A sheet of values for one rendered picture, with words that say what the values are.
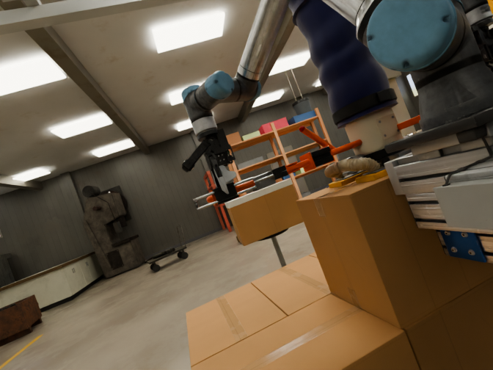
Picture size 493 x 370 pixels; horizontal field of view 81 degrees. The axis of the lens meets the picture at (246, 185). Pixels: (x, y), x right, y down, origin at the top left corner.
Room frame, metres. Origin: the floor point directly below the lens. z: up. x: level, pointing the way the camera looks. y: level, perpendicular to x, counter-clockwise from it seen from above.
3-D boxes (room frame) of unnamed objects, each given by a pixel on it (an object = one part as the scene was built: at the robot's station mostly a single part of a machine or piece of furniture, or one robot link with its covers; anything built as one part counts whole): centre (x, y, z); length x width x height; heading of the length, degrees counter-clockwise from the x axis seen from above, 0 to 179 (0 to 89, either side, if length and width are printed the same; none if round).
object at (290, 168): (0.90, -0.34, 1.07); 0.93 x 0.30 x 0.04; 103
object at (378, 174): (0.97, -0.53, 0.97); 0.34 x 0.10 x 0.05; 103
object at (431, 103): (0.58, -0.46, 1.09); 0.15 x 0.15 x 0.10
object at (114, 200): (9.67, 4.62, 1.53); 1.60 x 1.38 x 3.06; 101
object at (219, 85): (0.87, -0.02, 1.37); 0.11 x 0.11 x 0.08; 44
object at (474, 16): (0.87, -0.84, 1.29); 0.08 x 0.08 x 0.05
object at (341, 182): (1.16, -0.49, 0.97); 0.34 x 0.10 x 0.05; 103
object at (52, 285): (8.68, 6.58, 0.49); 2.60 x 2.11 x 0.98; 11
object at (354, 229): (1.07, -0.50, 0.74); 0.60 x 0.40 x 0.40; 103
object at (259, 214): (2.71, -0.06, 0.82); 0.60 x 0.40 x 0.40; 99
